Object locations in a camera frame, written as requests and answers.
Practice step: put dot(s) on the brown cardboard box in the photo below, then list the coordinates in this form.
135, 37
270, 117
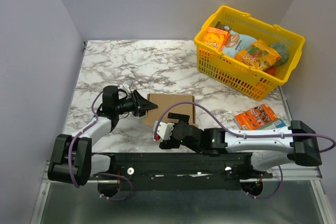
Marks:
164, 101

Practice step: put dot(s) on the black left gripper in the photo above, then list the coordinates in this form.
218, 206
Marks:
143, 104

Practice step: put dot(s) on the aluminium rail frame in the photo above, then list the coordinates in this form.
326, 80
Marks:
301, 199

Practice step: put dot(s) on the orange candy bag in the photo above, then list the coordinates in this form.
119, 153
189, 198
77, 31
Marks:
258, 56

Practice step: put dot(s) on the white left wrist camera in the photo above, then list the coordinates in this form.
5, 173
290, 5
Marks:
127, 86

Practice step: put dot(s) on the light blue snack bag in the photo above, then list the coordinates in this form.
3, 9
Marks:
236, 42

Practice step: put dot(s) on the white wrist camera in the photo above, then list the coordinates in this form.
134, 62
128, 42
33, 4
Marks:
127, 86
164, 131

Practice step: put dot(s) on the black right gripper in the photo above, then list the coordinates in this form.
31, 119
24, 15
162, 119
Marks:
176, 130

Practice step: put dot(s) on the orange round item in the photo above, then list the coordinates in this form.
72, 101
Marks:
271, 71

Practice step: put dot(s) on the blue white small box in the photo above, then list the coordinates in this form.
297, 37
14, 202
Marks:
278, 123

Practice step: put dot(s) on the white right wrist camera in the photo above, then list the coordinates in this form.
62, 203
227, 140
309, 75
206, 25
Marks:
164, 131

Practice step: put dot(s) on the yellow plastic basket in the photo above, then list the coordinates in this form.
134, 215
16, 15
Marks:
251, 82

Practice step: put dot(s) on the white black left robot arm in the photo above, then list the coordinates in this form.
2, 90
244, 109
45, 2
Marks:
71, 159

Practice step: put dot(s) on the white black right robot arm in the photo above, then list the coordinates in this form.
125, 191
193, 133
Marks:
269, 148

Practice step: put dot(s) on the green steel scouring pad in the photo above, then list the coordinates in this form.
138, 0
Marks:
283, 52

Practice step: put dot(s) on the orange snack box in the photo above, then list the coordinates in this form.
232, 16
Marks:
215, 38

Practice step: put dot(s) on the orange small box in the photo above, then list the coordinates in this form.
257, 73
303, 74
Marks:
255, 118

